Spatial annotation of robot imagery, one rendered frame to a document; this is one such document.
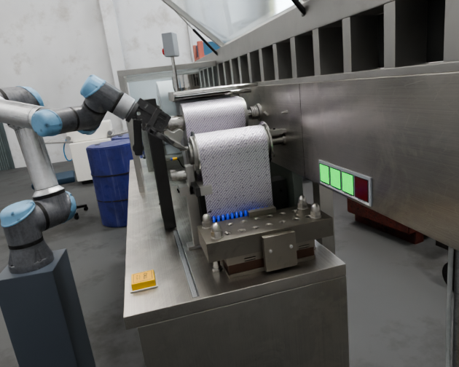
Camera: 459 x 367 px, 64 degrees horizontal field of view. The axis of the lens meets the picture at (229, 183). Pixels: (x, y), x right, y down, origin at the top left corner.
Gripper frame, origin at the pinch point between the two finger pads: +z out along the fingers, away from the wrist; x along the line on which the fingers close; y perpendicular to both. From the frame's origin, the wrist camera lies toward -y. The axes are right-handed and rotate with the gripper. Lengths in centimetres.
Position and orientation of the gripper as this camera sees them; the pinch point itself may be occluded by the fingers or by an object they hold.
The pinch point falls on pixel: (181, 148)
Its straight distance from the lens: 125.2
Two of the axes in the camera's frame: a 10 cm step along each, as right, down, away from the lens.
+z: 8.1, 4.8, 3.3
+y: 5.3, -8.5, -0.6
